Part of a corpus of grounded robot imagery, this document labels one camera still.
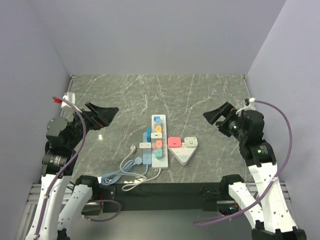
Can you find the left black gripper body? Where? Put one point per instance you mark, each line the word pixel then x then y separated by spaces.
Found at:
pixel 77 126

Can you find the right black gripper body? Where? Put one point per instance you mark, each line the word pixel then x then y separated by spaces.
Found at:
pixel 231 126

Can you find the white square plug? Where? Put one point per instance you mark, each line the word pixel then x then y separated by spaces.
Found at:
pixel 191 142

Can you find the white triangular socket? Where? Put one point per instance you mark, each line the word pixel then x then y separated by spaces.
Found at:
pixel 183 153

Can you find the pink square plug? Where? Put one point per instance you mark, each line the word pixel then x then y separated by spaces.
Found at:
pixel 174 142

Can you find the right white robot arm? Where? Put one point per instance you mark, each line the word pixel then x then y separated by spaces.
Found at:
pixel 268 215

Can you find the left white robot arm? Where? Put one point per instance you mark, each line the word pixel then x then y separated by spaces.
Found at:
pixel 53 220

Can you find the dark blue plug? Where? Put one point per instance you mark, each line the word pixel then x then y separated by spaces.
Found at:
pixel 148 132

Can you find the blue plug on strip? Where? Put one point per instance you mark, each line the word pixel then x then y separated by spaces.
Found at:
pixel 157 120

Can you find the yellow plug on strip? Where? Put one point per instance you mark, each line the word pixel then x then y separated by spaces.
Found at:
pixel 158 128

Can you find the coral plug on strip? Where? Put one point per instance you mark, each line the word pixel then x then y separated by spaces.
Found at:
pixel 158 144

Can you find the teal plug on strip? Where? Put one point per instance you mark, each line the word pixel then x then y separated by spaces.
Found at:
pixel 158 154

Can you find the white adapter on blue strip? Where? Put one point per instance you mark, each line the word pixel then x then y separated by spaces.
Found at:
pixel 145 145

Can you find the blue power strip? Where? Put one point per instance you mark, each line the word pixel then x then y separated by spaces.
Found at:
pixel 146 152

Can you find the white power strip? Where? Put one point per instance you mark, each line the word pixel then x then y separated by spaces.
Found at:
pixel 164 162

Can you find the black base bar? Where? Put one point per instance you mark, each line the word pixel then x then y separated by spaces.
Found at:
pixel 205 196

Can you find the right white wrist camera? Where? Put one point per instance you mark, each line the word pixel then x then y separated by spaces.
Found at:
pixel 248 104

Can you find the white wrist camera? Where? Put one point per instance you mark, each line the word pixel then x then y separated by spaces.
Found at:
pixel 248 104
pixel 68 96

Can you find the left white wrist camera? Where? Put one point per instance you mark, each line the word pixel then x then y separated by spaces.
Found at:
pixel 68 96

